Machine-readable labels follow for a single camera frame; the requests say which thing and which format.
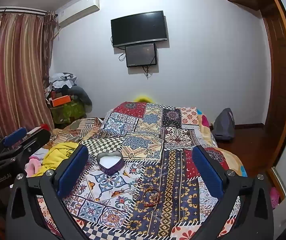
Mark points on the striped red curtain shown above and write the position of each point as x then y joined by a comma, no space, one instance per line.
15,75

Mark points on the red cloth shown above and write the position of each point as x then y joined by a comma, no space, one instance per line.
44,127

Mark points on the pile of clothes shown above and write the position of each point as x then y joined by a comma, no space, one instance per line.
61,81

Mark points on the brown striped blanket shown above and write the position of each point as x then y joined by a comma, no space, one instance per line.
82,127

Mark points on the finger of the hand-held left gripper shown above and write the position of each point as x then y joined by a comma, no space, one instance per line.
15,136
37,140

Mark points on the yellow round object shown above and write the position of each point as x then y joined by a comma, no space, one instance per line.
144,98

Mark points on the green patterned bag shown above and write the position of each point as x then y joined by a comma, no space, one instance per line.
67,112

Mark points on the purple heart-shaped tin box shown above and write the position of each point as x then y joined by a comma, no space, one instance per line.
110,163

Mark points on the white air conditioner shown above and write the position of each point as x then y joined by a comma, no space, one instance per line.
80,10

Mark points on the yellow cartoon towel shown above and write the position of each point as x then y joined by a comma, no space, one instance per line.
55,156

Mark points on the wooden wardrobe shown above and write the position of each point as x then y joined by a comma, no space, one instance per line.
275,67

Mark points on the black wall television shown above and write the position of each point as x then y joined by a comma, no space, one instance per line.
139,28

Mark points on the pink cloth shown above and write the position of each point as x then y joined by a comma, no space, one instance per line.
34,166

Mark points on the pink slippers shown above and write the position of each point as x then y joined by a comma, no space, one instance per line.
274,197

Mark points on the floral orange quilt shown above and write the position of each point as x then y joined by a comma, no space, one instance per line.
206,127

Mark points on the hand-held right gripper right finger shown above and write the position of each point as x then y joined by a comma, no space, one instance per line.
208,172

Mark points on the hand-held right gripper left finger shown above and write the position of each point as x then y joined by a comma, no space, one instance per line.
72,171

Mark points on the orange box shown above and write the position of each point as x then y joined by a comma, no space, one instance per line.
60,101

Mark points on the grey bag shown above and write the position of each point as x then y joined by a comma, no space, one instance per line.
223,127

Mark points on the small black wall monitor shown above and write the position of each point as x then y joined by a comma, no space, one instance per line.
141,55

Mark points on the curtain rail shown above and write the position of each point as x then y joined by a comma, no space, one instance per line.
15,11

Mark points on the patchwork printed blanket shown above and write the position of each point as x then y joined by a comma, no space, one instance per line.
153,140

